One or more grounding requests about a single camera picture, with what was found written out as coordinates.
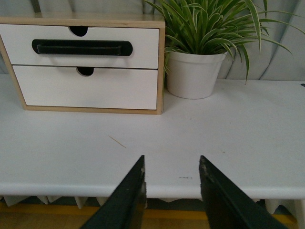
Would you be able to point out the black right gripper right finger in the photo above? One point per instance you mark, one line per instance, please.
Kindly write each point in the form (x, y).
(227, 206)

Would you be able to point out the right white plant pot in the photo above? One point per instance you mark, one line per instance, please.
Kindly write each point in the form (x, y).
(193, 76)

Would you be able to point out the wooden two-drawer cabinet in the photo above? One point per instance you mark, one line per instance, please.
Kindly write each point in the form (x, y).
(79, 23)

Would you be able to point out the white drawer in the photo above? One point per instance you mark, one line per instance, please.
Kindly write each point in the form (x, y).
(105, 88)
(17, 40)

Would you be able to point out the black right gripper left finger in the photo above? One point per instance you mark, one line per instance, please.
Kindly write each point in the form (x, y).
(125, 206)

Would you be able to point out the black drawer handle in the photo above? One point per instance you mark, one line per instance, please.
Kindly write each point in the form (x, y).
(82, 47)

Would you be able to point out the right spider plant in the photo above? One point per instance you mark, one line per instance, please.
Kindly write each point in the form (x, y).
(215, 26)

